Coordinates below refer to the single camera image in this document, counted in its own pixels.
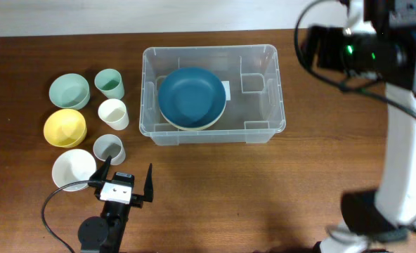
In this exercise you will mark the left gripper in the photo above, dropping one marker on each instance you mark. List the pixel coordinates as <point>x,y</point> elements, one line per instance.
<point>135,199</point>

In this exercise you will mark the beige bowl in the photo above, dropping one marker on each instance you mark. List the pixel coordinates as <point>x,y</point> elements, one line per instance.
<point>203,127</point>

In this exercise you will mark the cream white cup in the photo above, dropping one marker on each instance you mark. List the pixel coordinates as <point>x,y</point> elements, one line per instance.
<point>114,113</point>

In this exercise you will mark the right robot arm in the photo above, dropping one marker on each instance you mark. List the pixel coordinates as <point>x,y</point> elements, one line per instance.
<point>377,43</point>

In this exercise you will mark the clear plastic storage bin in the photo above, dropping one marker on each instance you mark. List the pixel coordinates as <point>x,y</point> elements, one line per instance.
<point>255,111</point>

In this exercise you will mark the white small bowl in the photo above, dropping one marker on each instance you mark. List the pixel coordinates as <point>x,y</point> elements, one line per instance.
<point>72,166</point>

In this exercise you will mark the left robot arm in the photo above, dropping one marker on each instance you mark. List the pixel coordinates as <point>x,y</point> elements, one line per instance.
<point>104,233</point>

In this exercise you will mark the mint green cup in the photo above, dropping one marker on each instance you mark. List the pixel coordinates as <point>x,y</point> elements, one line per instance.
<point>109,82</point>

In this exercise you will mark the dark blue bowl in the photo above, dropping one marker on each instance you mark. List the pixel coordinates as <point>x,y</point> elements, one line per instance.
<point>191,97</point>

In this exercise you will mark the yellow small bowl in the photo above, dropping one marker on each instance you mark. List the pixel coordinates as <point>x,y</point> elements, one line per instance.
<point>65,128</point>

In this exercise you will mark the grey cup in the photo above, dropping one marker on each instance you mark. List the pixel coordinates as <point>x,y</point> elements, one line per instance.
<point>109,145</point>

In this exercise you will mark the mint green small bowl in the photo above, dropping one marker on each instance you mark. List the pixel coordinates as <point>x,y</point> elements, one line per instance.
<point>70,91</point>

